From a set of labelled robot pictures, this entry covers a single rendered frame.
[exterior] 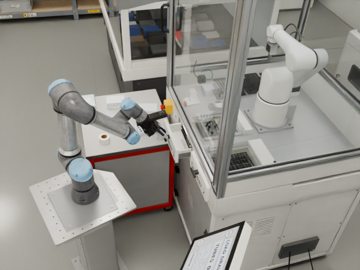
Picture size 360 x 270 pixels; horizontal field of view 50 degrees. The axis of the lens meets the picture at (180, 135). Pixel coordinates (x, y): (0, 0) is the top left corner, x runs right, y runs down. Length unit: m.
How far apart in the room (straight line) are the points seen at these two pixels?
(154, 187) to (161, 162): 0.25
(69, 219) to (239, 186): 0.89
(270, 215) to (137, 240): 1.09
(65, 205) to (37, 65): 2.98
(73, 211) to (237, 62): 1.20
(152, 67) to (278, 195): 1.40
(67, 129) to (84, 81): 2.55
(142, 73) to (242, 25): 1.68
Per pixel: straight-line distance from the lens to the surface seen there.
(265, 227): 2.34
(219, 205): 1.97
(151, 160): 2.56
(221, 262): 1.48
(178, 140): 2.37
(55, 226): 2.11
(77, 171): 2.01
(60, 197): 2.21
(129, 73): 2.93
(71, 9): 5.87
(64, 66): 4.82
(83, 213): 2.12
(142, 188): 2.74
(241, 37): 1.38
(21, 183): 3.45
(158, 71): 2.97
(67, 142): 2.03
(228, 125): 1.59
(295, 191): 2.15
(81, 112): 1.77
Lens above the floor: 2.42
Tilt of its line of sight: 41 degrees down
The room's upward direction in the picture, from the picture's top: 2 degrees clockwise
